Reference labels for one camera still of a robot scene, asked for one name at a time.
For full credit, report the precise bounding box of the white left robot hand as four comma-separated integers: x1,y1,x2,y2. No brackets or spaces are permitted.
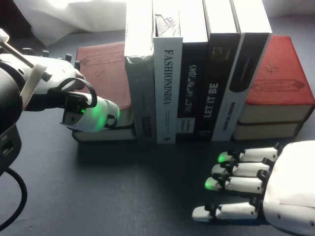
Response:
0,48,122,134

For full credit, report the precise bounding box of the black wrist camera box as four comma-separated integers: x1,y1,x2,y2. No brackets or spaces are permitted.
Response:
0,124,23,177

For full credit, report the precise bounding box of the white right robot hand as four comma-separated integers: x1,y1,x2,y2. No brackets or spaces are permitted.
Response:
191,140,315,236

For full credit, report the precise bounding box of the grey laura book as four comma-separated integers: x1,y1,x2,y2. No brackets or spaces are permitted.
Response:
124,0,158,139

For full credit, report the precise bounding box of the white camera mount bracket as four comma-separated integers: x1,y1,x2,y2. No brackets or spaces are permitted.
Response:
0,29,52,105

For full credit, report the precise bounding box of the red leather-bound book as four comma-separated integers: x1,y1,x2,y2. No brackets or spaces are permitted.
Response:
236,35,315,123
232,120,305,141
75,41,135,130

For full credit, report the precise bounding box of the grey table cloth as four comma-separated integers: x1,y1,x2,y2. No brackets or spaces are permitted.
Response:
0,14,315,236

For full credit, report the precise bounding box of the white FASHIONINDIA book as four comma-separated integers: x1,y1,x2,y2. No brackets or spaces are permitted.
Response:
152,0,185,145

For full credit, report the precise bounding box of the black cable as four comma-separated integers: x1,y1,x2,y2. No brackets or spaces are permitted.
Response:
0,167,28,233

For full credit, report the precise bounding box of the black DUET INTENTIONS book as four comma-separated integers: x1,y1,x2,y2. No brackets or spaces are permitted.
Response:
175,0,210,143

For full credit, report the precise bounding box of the white AROUND THE WORLD book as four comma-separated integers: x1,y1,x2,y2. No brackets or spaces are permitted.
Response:
211,0,273,142

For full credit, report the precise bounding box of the black LET IT BE book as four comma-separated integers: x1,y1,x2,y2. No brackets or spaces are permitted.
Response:
195,0,241,143

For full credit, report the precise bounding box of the white cloth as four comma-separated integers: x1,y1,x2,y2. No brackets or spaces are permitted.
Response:
18,0,315,47

